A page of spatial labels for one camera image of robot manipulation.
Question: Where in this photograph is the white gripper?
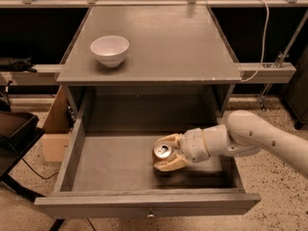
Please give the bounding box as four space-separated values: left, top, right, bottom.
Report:
154 128 210 172

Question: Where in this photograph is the orange soda can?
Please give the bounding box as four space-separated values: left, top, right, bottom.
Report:
152 143 173 165

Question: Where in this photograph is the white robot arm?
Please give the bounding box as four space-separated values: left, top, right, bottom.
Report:
153 110 308 177

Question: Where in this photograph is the metal drawer knob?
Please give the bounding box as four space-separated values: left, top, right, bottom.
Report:
146 209 155 219

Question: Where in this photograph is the grey open drawer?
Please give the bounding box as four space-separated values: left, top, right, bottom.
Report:
34 91 262 219

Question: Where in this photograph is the grey cabinet counter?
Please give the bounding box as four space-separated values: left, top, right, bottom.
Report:
58 5 240 116

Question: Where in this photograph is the white ceramic bowl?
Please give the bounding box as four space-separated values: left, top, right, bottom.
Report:
90 36 130 67

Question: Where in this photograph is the cardboard box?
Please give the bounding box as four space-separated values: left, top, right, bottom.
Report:
40 88 70 163

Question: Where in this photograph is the black tray stand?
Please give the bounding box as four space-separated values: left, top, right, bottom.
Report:
0 111 44 202

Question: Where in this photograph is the metal railing frame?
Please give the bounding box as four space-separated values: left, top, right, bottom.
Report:
0 0 295 86

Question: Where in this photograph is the black floor cable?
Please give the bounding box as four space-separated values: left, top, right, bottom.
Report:
20 157 61 181

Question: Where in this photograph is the white cable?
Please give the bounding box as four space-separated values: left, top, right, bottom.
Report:
241 0 270 83

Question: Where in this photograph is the black object on rail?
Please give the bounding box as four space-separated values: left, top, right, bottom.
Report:
0 57 36 72

